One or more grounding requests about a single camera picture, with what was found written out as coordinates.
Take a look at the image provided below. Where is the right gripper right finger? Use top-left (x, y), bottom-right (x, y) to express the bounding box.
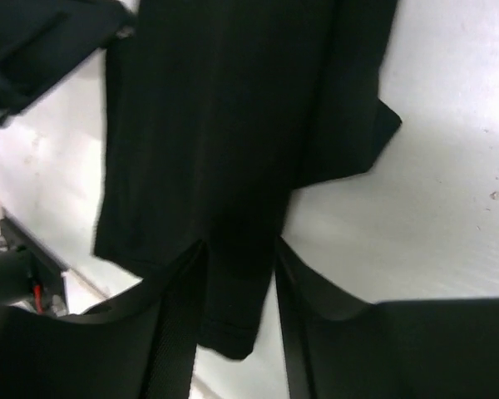
top-left (275, 241), bottom-right (499, 399)

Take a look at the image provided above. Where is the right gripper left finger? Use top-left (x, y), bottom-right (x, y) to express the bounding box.
top-left (0, 243), bottom-right (206, 398)

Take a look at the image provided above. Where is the black tank top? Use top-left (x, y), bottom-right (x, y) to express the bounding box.
top-left (93, 1), bottom-right (401, 360)

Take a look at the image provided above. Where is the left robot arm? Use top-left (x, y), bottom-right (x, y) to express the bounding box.
top-left (0, 1), bottom-right (134, 126)

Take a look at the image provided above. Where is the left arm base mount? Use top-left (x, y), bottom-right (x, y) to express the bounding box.
top-left (0, 215), bottom-right (69, 317)

